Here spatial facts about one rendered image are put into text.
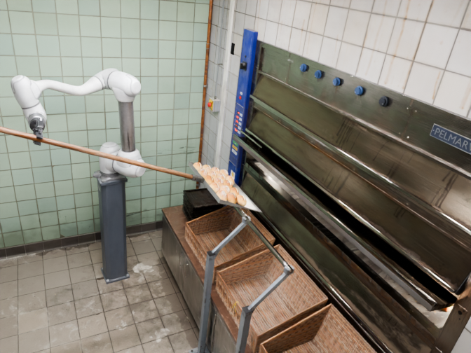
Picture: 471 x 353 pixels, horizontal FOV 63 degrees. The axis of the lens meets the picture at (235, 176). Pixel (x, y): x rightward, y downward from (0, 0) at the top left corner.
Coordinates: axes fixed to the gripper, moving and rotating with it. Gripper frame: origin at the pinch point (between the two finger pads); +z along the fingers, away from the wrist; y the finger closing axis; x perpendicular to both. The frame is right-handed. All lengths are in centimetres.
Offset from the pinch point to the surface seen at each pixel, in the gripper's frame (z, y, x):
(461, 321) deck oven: 154, -29, -146
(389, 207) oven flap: 103, -50, -138
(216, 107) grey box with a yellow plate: -87, -33, -137
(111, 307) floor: -27, 139, -92
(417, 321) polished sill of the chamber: 138, -13, -151
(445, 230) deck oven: 132, -57, -135
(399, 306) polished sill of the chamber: 128, -12, -152
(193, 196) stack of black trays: -53, 40, -134
